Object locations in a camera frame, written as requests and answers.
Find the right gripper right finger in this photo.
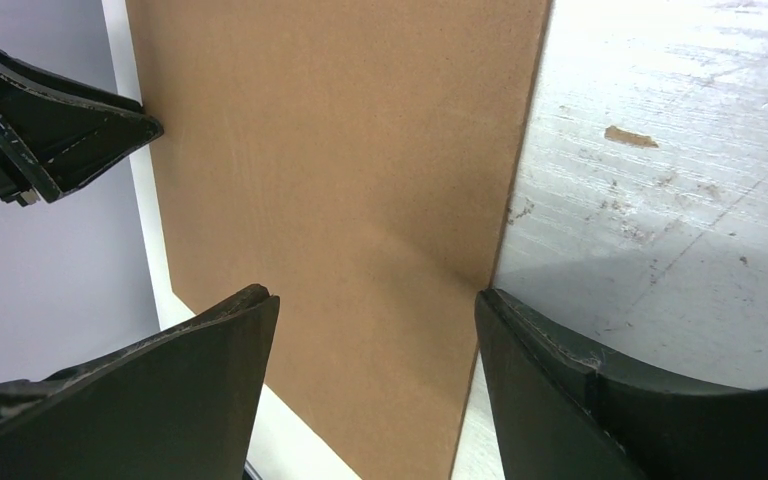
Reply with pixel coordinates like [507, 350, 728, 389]
[474, 288, 768, 479]

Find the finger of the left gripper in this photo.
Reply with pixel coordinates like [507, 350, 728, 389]
[0, 49, 164, 206]

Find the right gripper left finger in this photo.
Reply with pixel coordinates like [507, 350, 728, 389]
[0, 284, 280, 479]

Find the white brown backing board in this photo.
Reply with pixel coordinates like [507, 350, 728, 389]
[127, 1, 548, 479]

